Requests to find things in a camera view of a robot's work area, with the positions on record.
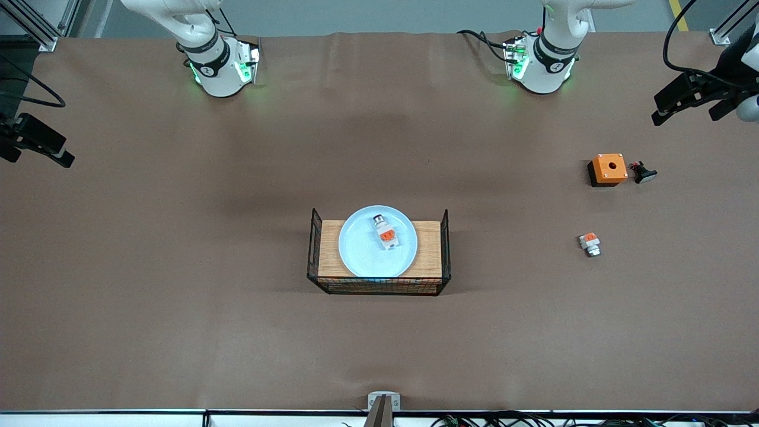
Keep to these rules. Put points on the aluminium frame profile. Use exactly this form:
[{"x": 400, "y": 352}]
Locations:
[
  {"x": 726, "y": 29},
  {"x": 35, "y": 26}
]

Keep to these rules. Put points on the left arm base connector bracket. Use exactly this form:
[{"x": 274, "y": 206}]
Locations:
[{"x": 516, "y": 59}]

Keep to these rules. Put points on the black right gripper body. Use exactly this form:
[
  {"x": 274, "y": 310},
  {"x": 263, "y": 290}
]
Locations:
[{"x": 13, "y": 136}]

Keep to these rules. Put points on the grey metal mount bracket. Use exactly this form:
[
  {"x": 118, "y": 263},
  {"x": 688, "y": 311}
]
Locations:
[{"x": 383, "y": 404}]

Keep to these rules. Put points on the white orange button switch module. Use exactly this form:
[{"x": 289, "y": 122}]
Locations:
[
  {"x": 590, "y": 243},
  {"x": 386, "y": 234}
]

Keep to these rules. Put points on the light blue round plate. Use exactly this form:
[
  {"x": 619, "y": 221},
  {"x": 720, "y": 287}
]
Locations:
[{"x": 362, "y": 249}]

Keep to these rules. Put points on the brown table cover sheet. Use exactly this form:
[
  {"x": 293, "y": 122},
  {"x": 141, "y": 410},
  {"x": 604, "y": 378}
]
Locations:
[{"x": 178, "y": 326}]

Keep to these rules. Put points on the orange button enclosure box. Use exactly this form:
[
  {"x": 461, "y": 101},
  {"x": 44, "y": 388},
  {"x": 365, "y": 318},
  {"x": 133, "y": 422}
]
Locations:
[{"x": 609, "y": 168}]

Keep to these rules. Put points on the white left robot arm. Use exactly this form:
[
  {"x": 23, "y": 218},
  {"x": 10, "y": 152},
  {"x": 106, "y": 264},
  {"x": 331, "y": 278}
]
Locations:
[{"x": 551, "y": 59}]

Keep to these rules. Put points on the white table edge rail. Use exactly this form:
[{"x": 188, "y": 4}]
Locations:
[{"x": 118, "y": 418}]

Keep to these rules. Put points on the black push button clear cap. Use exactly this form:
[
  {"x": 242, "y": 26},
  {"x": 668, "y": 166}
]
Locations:
[{"x": 644, "y": 173}]

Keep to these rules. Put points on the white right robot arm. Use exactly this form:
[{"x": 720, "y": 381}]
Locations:
[{"x": 207, "y": 59}]

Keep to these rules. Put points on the right arm base connector bracket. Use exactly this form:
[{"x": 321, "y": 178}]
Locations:
[{"x": 249, "y": 62}]

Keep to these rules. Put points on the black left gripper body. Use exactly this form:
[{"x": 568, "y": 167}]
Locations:
[{"x": 713, "y": 88}]

